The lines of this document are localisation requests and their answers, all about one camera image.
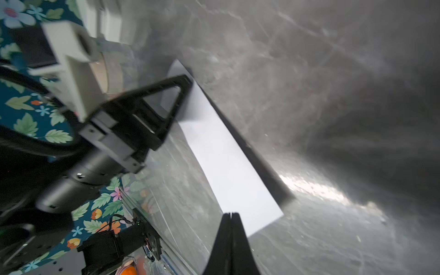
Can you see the white rectangular box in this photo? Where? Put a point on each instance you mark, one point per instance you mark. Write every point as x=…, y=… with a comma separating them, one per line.
x=101, y=18

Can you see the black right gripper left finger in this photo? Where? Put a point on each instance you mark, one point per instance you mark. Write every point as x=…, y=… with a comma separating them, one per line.
x=219, y=262

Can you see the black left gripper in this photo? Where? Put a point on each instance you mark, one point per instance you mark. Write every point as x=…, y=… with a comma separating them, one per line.
x=118, y=134

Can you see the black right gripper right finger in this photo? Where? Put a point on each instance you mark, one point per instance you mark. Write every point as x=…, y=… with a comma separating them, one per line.
x=242, y=261

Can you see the beige round clock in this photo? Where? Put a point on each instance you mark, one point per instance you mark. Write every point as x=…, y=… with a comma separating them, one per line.
x=109, y=73

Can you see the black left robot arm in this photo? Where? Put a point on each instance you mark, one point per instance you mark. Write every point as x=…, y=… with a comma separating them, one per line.
x=42, y=183

